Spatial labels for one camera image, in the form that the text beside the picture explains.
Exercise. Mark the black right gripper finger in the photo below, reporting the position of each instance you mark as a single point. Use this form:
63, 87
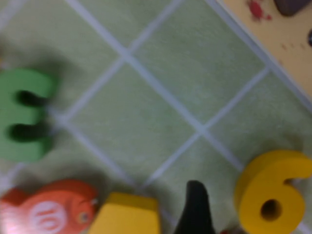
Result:
195, 209

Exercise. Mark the yellow wooden number six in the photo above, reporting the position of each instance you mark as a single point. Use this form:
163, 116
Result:
253, 182

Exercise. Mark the yellow wooden pentagon piece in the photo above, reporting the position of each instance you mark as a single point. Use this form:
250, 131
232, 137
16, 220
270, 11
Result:
126, 214

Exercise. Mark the wooden number shape puzzle board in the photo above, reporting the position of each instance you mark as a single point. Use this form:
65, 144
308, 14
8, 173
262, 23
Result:
287, 31

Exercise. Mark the green checked tablecloth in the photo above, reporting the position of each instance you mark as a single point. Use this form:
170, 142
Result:
170, 97

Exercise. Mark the orange wooden fish ten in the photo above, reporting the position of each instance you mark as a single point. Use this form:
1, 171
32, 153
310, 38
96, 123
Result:
61, 200

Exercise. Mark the green wooden number three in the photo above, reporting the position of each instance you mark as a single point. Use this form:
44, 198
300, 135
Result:
31, 80

